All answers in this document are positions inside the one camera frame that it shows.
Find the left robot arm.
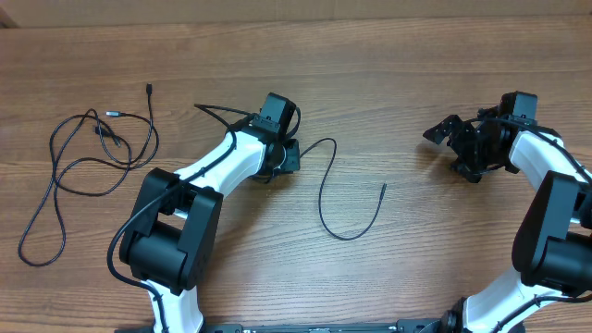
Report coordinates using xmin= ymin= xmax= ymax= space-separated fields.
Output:
xmin=107 ymin=92 xmax=301 ymax=332

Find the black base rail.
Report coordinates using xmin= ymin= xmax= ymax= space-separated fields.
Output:
xmin=198 ymin=318 xmax=440 ymax=333

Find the separated black usb cable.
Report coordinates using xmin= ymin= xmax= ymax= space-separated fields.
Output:
xmin=17 ymin=110 xmax=161 ymax=268

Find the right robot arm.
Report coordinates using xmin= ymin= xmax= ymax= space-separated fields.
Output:
xmin=412 ymin=92 xmax=591 ymax=333

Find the black cable bundle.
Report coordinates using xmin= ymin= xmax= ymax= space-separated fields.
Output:
xmin=50 ymin=82 xmax=156 ymax=198

